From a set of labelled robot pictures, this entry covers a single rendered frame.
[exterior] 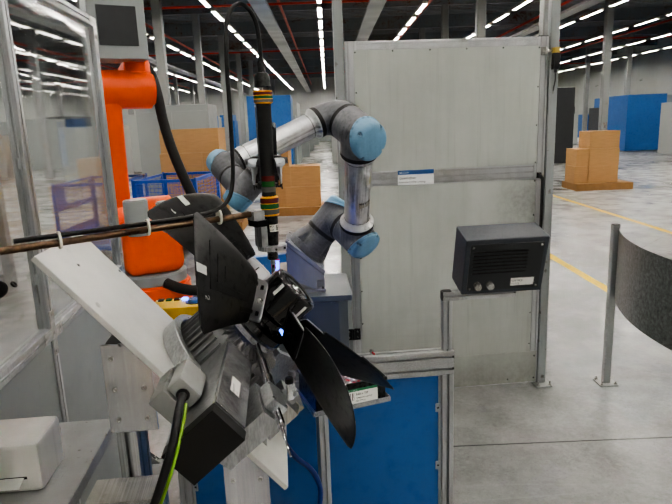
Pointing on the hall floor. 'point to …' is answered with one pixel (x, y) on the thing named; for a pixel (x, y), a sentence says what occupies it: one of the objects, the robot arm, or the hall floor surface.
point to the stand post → (133, 447)
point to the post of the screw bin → (324, 457)
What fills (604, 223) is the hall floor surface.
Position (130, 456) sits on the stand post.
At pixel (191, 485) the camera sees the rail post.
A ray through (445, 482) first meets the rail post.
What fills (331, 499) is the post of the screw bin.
